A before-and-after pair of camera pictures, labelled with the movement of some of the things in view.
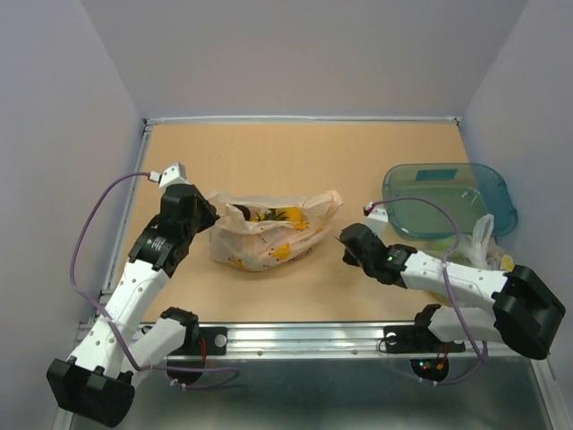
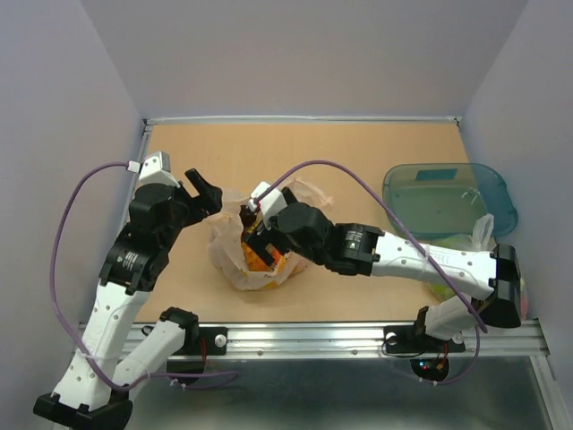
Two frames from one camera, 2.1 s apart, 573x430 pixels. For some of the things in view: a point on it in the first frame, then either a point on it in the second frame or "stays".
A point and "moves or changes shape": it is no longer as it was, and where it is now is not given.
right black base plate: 416,339 stays
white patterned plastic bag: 251,245 moves or changes shape
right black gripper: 348,258 -> 260,241
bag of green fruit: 479,251 stays
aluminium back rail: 302,119 stays
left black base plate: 217,342 stays
